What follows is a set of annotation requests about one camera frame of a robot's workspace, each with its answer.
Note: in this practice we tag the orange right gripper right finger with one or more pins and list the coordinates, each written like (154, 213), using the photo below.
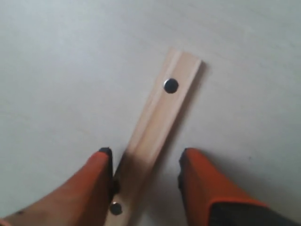
(211, 199)

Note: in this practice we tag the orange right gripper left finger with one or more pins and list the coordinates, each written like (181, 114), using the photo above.
(82, 200)

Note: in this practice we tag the wooden stick with holes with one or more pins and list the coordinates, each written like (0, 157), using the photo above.
(152, 129)

